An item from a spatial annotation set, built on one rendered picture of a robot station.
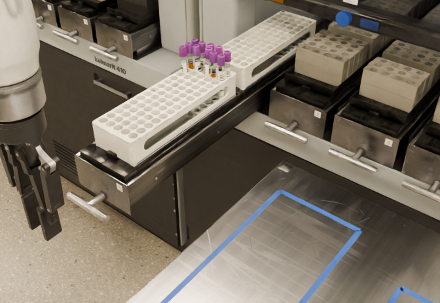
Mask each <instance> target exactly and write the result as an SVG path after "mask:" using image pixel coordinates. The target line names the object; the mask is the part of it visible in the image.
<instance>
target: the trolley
mask: <svg viewBox="0 0 440 303"><path fill-rule="evenodd" d="M126 303H440V233H438V232H436V231H433V230H431V229H429V228H427V227H425V226H422V225H421V224H418V223H416V222H414V221H412V220H410V219H408V218H406V217H403V216H401V215H399V214H397V213H395V212H393V211H390V210H389V209H386V208H385V207H382V206H380V205H378V204H376V203H373V202H371V201H369V200H367V199H365V198H362V197H361V196H358V195H357V194H354V193H352V192H350V191H348V190H346V189H343V188H341V187H339V186H337V185H335V184H333V183H330V182H329V181H326V180H325V179H322V178H320V177H318V176H316V175H313V174H311V173H309V172H307V171H305V170H303V169H301V168H298V167H297V166H294V165H292V164H290V163H288V162H286V161H282V162H281V163H280V164H279V165H277V166H276V167H275V168H274V169H273V170H272V171H271V172H270V173H269V174H268V175H267V176H266V177H264V178H263V179H262V180H261V181H260V182H259V183H258V184H256V185H255V186H254V187H253V188H252V189H251V190H250V191H249V192H248V193H247V194H246V195H245V196H243V197H242V198H241V199H240V200H239V201H238V202H236V203H235V204H234V205H233V206H232V207H231V208H230V209H229V210H228V211H227V212H226V213H225V214H224V215H222V216H221V217H220V218H219V219H218V220H217V221H215V222H214V223H213V224H212V225H211V226H210V227H209V228H208V229H207V230H206V231H205V232H204V233H202V234H201V235H200V236H199V237H198V238H197V239H196V240H194V241H193V242H192V243H191V244H190V245H189V246H188V247H187V248H186V249H185V250H184V251H182V252H181V253H180V254H179V255H178V256H177V257H176V258H174V259H173V261H171V263H169V264H168V265H167V266H166V267H165V268H164V269H163V270H161V271H160V272H159V273H158V274H157V275H156V276H155V277H154V278H152V280H150V282H148V283H147V284H146V285H145V286H144V287H143V288H142V289H140V290H139V291H138V292H137V293H136V294H135V295H134V296H133V297H132V298H131V299H129V301H127V302H126Z"/></svg>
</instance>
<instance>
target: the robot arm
mask: <svg viewBox="0 0 440 303"><path fill-rule="evenodd" d="M39 48H40V42H39V31H38V27H37V21H36V17H35V11H34V9H33V4H32V2H31V0H0V157H1V161H2V163H3V167H4V169H5V173H6V174H7V178H8V180H9V184H10V186H11V187H12V188H14V187H16V189H17V192H18V193H19V195H21V200H22V204H23V207H24V211H25V214H26V218H27V222H28V224H29V228H30V229H32V230H34V229H35V228H37V227H38V226H40V225H41V228H42V231H43V236H44V239H45V240H46V241H49V240H51V239H52V238H53V237H54V236H56V235H57V234H59V233H60V232H61V231H62V227H61V223H60V218H59V215H58V209H59V208H60V207H62V206H63V205H64V204H65V203H64V196H63V190H62V183H61V179H60V171H59V168H60V159H59V158H58V157H54V158H53V159H51V158H50V157H49V156H48V155H47V154H46V147H45V144H44V143H43V140H42V139H41V138H42V135H43V133H44V131H45V129H46V118H45V112H44V109H43V106H44V104H45V102H46V94H45V87H44V84H43V78H42V75H41V74H42V71H41V67H40V65H39ZM32 189H33V190H32Z"/></svg>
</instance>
